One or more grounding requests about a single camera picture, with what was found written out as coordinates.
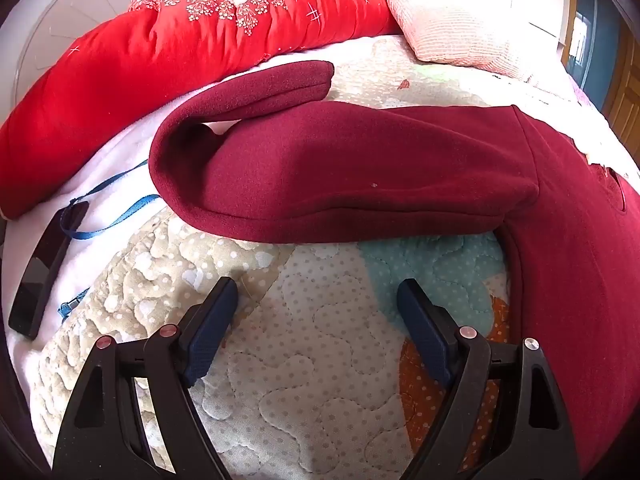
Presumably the teal door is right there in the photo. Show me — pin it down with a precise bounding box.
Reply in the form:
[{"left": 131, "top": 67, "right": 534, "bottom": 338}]
[{"left": 570, "top": 0, "right": 626, "bottom": 106}]

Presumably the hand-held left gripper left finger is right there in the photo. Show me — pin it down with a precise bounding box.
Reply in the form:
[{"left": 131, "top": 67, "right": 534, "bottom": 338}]
[{"left": 51, "top": 276, "right": 240, "bottom": 480}]

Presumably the pink ribbed pillow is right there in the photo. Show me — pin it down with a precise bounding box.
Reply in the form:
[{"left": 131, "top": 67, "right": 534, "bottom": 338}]
[{"left": 370, "top": 0, "right": 546, "bottom": 78}]

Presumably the black phone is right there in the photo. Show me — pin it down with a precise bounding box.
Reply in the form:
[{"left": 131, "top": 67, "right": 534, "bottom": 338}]
[{"left": 7, "top": 200, "right": 91, "bottom": 342}]

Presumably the white bed sheet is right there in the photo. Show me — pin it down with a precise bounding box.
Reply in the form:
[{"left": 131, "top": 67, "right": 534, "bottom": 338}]
[{"left": 0, "top": 50, "right": 281, "bottom": 461}]

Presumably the patchwork quilted bedspread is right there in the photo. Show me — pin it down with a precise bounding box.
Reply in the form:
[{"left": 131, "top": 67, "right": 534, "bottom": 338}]
[{"left": 30, "top": 35, "right": 616, "bottom": 480}]

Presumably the blue lanyard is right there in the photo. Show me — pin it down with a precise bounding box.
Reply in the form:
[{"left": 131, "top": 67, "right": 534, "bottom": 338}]
[{"left": 57, "top": 159, "right": 162, "bottom": 318}]

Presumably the grey round headboard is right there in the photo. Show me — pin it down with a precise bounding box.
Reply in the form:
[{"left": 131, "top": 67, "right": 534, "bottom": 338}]
[{"left": 12, "top": 0, "right": 221, "bottom": 91}]

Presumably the dark red fleece top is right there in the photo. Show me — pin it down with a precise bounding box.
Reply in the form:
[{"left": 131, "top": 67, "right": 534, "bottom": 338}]
[{"left": 149, "top": 60, "right": 640, "bottom": 476}]

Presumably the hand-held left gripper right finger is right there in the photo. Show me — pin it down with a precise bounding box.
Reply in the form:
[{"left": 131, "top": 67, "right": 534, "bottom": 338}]
[{"left": 396, "top": 278, "right": 581, "bottom": 480}]

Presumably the red embroidered duvet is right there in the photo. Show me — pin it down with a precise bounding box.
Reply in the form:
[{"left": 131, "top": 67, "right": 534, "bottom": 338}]
[{"left": 0, "top": 0, "right": 401, "bottom": 221}]

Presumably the wooden door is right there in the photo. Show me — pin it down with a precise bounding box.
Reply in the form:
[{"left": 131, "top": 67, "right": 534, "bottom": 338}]
[{"left": 602, "top": 25, "right": 640, "bottom": 151}]

